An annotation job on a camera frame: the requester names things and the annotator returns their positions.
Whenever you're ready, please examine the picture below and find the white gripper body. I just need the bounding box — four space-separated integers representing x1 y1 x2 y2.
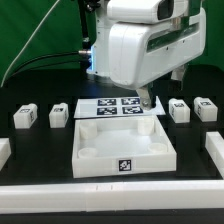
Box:
108 8 206 90

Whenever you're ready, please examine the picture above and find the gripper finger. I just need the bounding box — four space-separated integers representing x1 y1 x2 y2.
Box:
137 86 152 110
171 65 186 90

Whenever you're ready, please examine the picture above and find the white square table top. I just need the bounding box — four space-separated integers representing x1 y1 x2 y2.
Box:
72 115 177 178

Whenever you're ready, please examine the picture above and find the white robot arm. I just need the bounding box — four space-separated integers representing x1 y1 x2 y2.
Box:
82 0 206 110

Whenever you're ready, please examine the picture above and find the sheet with four markers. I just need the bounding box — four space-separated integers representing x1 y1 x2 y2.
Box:
74 97 165 118

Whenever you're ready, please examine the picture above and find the white right fence block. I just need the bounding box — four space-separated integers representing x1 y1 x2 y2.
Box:
205 132 224 179

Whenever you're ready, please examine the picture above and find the white fence block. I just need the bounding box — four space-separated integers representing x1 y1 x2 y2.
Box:
0 138 11 171
205 132 224 179

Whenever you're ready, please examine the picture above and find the green backdrop curtain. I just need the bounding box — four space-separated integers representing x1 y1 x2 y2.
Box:
0 0 224 87

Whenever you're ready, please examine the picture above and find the white front fence bar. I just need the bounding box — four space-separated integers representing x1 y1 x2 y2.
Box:
0 180 224 214

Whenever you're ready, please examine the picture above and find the white left fence block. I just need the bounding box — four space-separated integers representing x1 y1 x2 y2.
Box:
0 138 11 171

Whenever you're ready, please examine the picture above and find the black cable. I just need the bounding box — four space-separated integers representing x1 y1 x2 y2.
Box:
13 49 92 76

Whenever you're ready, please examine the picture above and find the white thin cable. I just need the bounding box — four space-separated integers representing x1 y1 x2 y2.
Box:
0 0 62 88

